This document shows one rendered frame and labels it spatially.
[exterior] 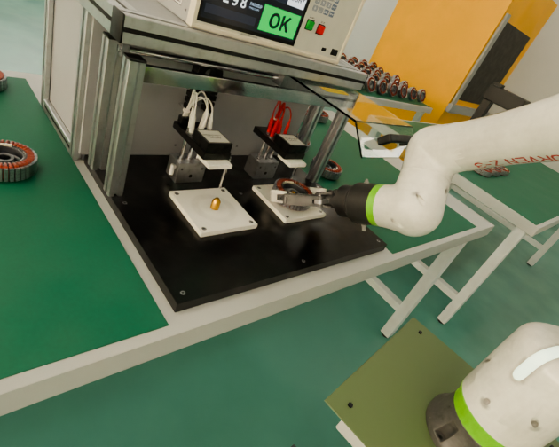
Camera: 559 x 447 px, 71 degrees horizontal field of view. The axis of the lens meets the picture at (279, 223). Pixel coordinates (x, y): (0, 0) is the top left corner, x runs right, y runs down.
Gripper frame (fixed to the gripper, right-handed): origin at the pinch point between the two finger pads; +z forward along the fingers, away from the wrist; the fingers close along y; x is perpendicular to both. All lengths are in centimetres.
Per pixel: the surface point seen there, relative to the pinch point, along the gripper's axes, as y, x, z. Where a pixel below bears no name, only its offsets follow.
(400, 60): 323, 109, 161
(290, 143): -2.2, 13.2, -0.9
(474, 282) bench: 137, -55, -1
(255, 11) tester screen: -19.5, 38.7, -7.3
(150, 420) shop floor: -27, -73, 34
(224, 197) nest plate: -19.2, 0.1, 4.2
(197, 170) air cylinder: -22.6, 6.2, 10.5
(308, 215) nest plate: 1.0, -5.1, -4.8
